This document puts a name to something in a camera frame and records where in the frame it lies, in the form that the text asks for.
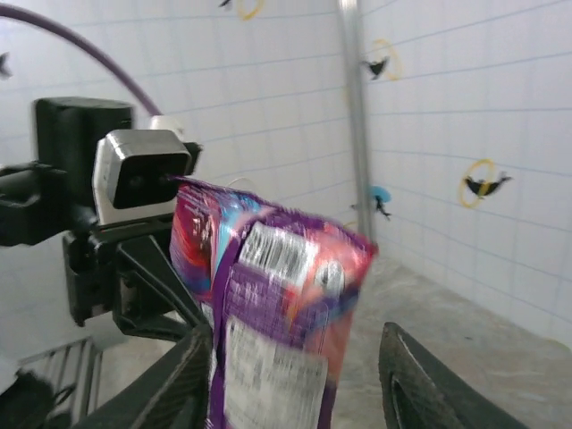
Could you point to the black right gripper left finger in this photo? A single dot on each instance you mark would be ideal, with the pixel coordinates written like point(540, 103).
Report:
point(170, 384)

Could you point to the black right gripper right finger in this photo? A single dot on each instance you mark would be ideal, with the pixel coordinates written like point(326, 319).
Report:
point(420, 393)

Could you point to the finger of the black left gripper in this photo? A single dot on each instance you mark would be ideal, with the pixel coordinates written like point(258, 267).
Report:
point(134, 322)

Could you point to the purple snack pack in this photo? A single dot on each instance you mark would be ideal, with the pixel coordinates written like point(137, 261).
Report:
point(277, 313)

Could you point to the black dolphin sticker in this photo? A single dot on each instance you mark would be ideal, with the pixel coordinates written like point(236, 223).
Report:
point(4, 67)

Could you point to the dolphin sticker blue circle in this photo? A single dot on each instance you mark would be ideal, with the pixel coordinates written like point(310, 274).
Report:
point(380, 194)

